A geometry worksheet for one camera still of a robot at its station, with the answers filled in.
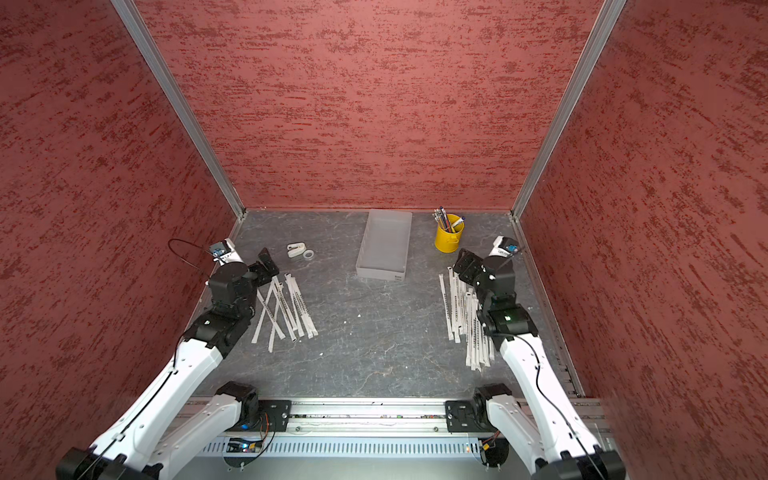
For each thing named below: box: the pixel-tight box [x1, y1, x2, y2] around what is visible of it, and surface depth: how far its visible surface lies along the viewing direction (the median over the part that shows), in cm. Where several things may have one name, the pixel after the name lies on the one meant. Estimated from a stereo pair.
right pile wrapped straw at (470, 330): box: [465, 292, 477, 370], surface depth 91 cm
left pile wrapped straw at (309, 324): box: [290, 276, 319, 339], surface depth 94 cm
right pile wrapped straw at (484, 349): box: [474, 294, 495, 372], surface depth 87 cm
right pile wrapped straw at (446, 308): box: [438, 273, 454, 341], surface depth 94 cm
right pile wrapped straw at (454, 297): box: [443, 266, 464, 343], surface depth 96 cm
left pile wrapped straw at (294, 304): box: [284, 273, 304, 338], surface depth 94 cm
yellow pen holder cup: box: [434, 214, 465, 254], surface depth 105 cm
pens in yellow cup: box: [432, 206, 466, 233], surface depth 99 cm
